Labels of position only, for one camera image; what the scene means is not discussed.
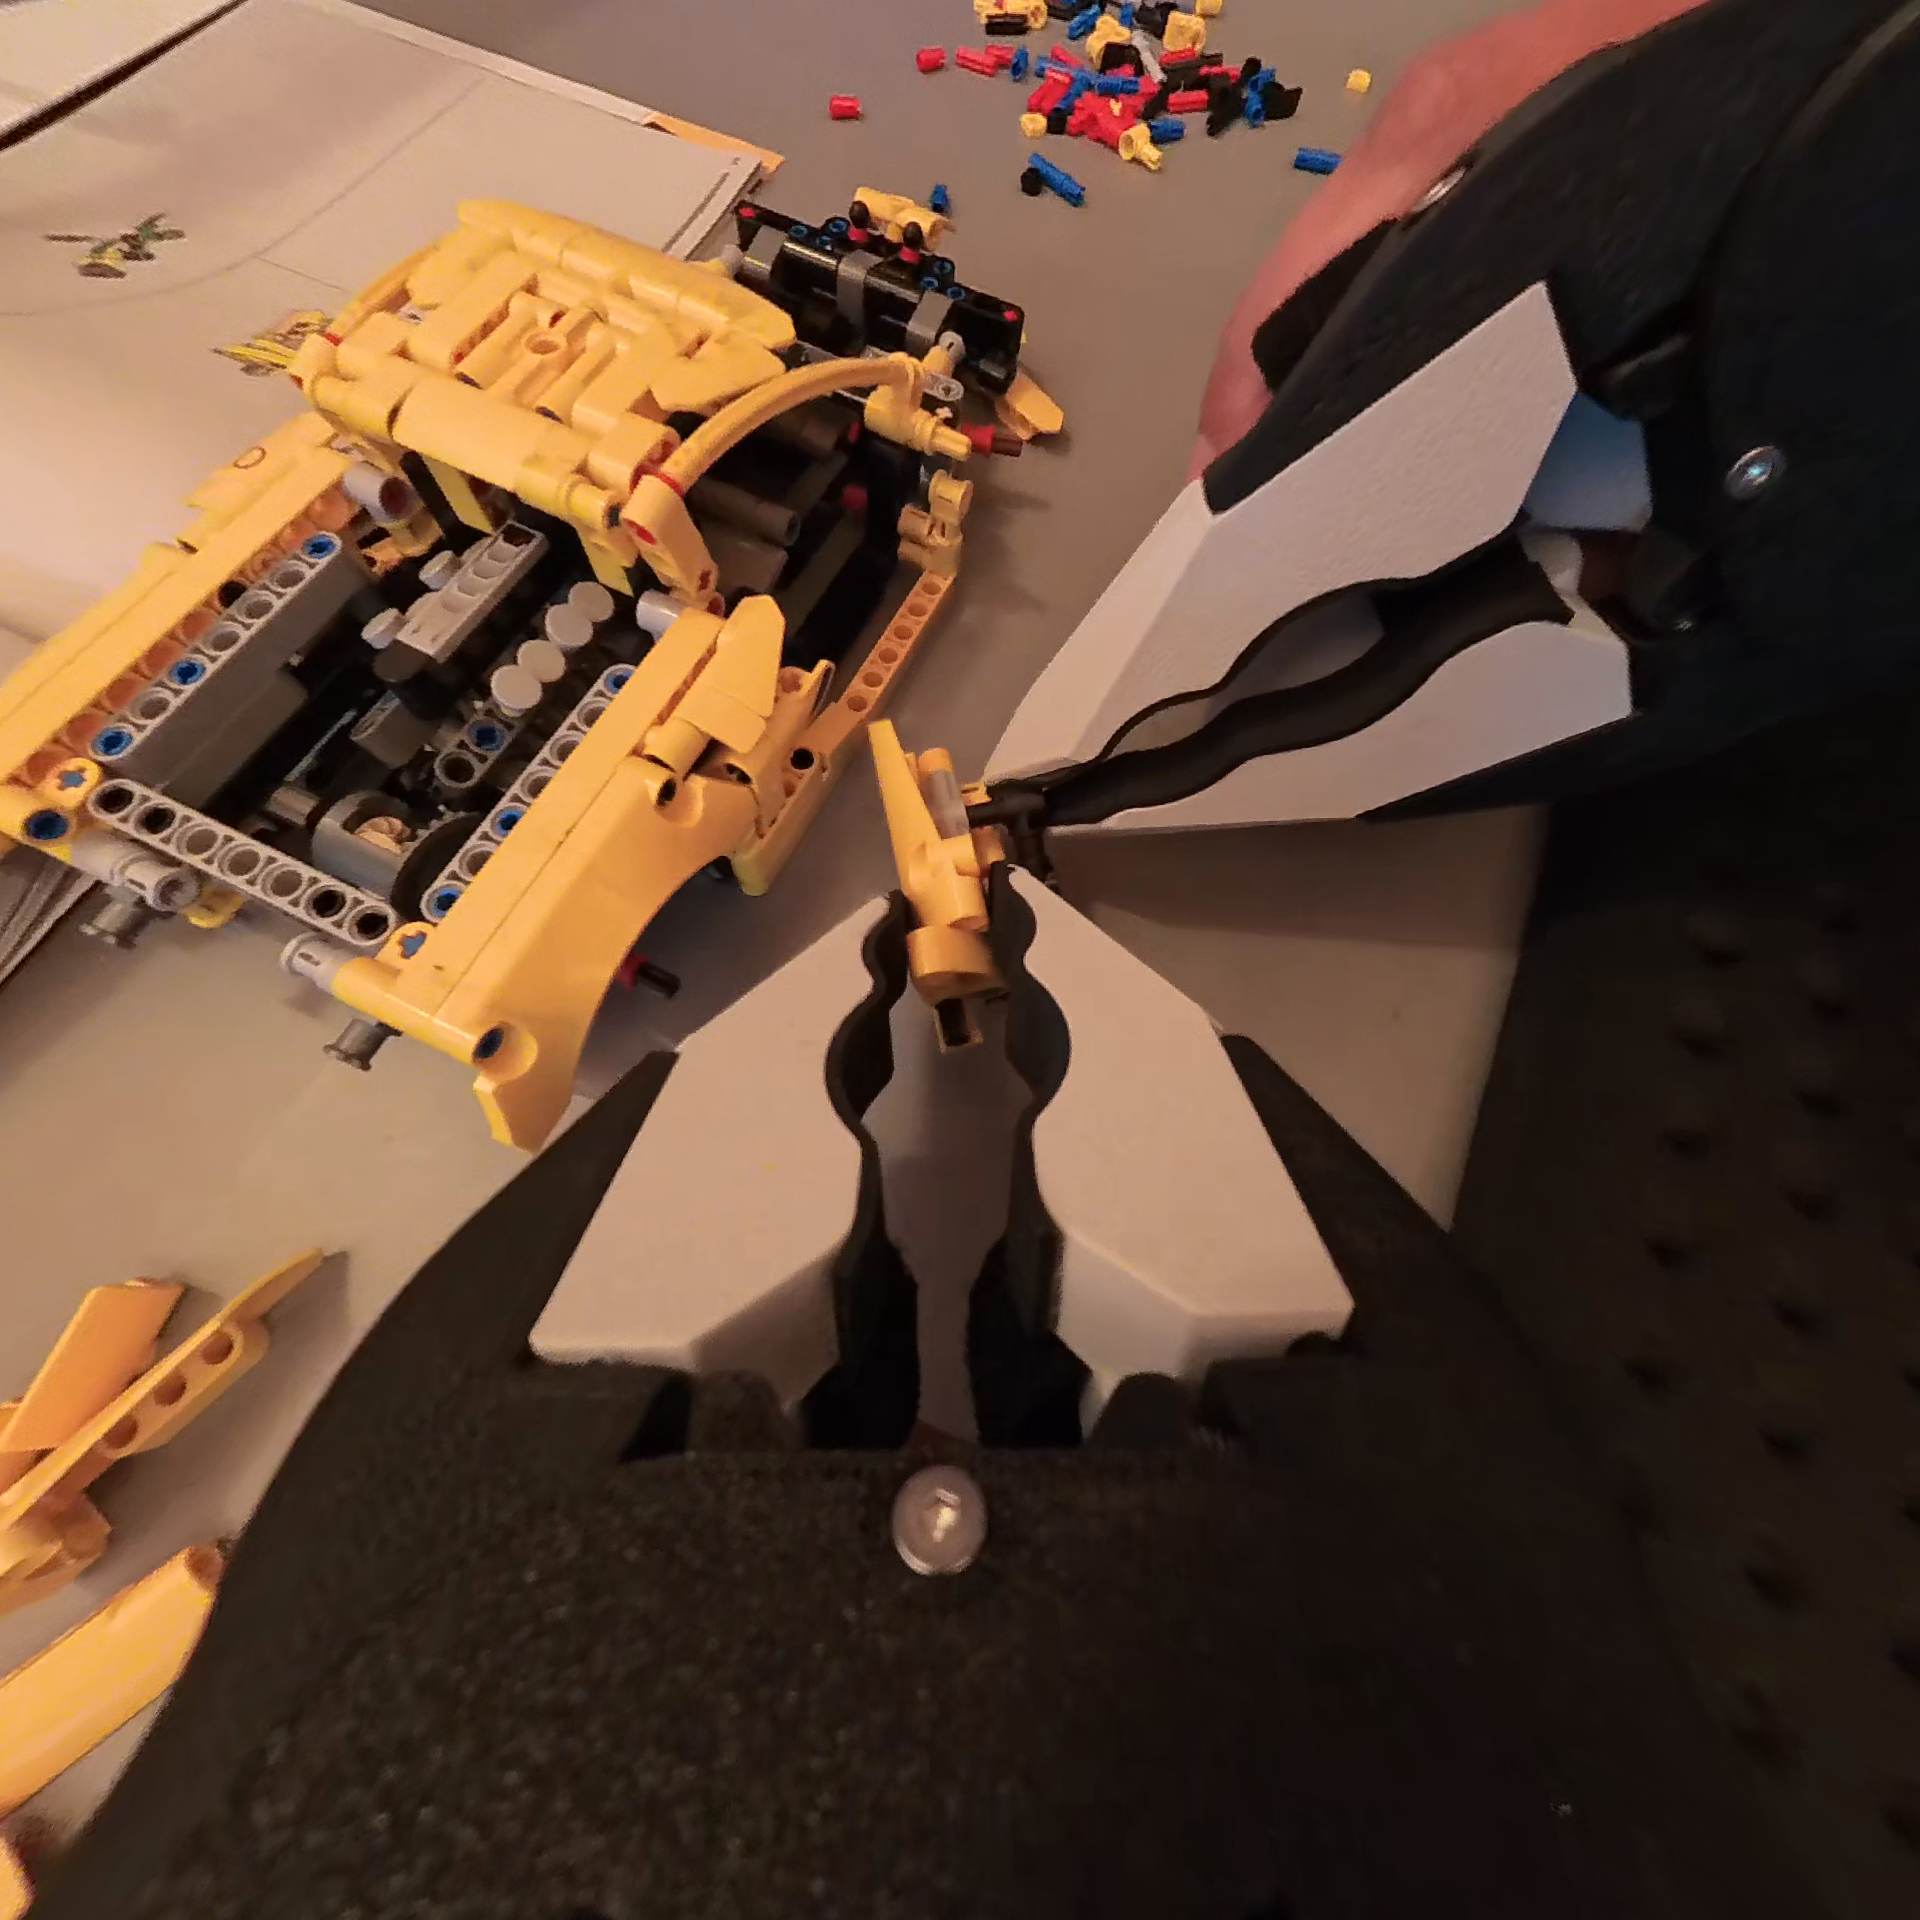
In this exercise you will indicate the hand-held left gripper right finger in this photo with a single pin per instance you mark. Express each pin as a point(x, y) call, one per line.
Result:
point(1201, 1200)

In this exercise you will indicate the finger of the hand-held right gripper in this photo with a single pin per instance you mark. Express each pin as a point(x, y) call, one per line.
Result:
point(1441, 721)
point(1353, 480)

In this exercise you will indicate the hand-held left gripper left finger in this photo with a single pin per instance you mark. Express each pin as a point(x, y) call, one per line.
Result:
point(708, 1200)

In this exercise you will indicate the thin yellow beam piece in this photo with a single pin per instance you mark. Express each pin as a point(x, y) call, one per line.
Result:
point(947, 872)

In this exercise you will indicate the yellow brick car model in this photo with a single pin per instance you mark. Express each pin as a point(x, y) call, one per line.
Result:
point(541, 362)

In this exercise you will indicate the grey desk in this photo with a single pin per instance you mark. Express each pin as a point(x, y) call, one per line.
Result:
point(1353, 991)

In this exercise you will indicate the person's right hand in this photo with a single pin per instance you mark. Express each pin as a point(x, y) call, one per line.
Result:
point(1353, 211)

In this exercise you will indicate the pile of small coloured pieces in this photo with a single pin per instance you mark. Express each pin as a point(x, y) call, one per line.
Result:
point(1125, 92)

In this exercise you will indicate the black perforated mat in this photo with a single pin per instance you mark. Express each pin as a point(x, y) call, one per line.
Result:
point(1741, 1200)

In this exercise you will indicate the yellow beam brick assembly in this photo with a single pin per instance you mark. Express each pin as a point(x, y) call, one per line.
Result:
point(93, 1411)

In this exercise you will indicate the open instruction booklet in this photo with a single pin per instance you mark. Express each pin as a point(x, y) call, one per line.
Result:
point(300, 152)

